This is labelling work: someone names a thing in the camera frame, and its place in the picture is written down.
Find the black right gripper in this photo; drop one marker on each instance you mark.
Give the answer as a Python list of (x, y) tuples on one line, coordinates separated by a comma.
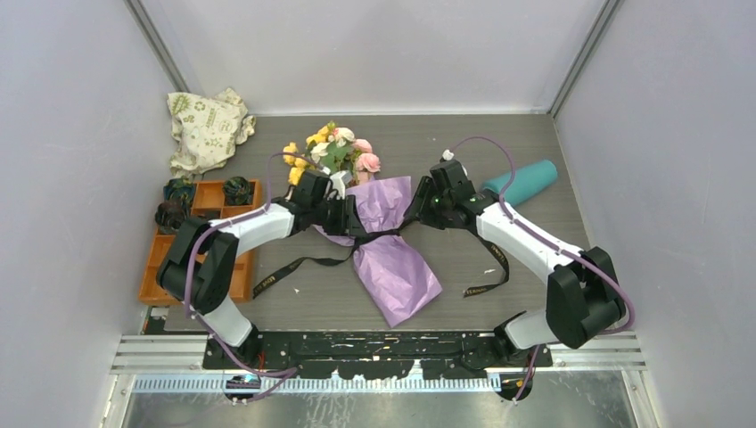
[(419, 206)]

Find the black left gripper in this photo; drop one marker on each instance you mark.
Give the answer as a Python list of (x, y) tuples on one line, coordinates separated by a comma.
[(349, 222)]

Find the artificial flower bouquet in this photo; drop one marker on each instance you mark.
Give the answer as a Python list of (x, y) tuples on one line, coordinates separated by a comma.
[(337, 149)]

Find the teal cylindrical vase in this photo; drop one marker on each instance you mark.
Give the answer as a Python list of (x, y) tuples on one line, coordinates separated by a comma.
[(529, 181)]

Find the purple wrapping paper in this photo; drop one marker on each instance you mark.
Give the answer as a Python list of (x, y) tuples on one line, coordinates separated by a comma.
[(396, 276)]

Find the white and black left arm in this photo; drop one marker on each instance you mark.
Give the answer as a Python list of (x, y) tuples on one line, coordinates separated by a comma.
[(198, 267)]

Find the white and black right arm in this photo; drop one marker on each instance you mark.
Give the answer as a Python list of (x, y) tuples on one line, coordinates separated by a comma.
[(582, 294)]

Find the dark rolled fabric top-right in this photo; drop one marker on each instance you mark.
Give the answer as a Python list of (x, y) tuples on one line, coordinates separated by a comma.
[(237, 191)]

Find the printed cream cloth bag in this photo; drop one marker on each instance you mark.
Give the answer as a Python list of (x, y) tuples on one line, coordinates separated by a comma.
[(207, 130)]

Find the dark rolled fabric top-left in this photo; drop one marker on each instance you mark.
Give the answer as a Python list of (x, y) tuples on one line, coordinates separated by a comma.
[(180, 189)]

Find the dark rolled fabric middle-left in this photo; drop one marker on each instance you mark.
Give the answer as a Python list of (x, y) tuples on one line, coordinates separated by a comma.
[(170, 215)]

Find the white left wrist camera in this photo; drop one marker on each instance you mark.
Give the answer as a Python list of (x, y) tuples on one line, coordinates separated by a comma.
[(339, 183)]

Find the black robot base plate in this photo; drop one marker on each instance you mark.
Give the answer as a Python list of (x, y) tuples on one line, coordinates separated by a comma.
[(381, 355)]

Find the aluminium slotted rail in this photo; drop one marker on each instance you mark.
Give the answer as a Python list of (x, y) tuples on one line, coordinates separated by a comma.
[(248, 383)]

